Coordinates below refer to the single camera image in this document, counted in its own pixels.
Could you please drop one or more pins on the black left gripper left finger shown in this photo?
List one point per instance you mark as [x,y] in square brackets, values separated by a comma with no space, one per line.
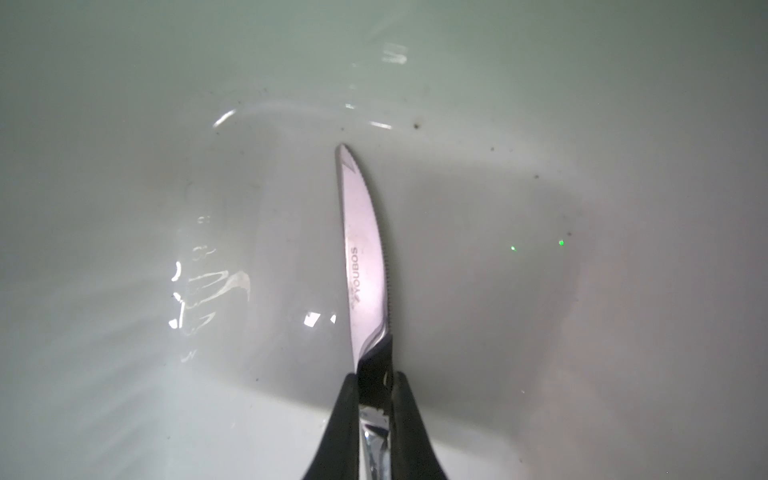
[337,456]

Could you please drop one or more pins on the silver table knife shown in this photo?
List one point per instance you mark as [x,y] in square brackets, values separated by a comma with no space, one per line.
[370,331]

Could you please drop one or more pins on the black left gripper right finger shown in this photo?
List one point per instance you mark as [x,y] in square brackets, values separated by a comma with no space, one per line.
[412,453]

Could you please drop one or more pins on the white rectangular tray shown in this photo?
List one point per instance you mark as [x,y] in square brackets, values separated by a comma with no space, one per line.
[572,198]

